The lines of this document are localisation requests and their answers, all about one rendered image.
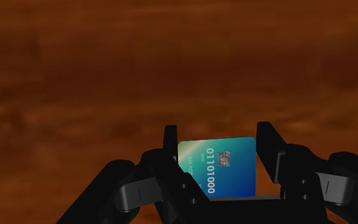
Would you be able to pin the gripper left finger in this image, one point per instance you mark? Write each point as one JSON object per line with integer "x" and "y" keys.
{"x": 154, "y": 183}

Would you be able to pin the blue green bank card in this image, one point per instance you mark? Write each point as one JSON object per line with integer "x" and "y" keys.
{"x": 228, "y": 167}

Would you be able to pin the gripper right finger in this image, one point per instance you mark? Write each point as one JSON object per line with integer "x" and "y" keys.
{"x": 305, "y": 173}

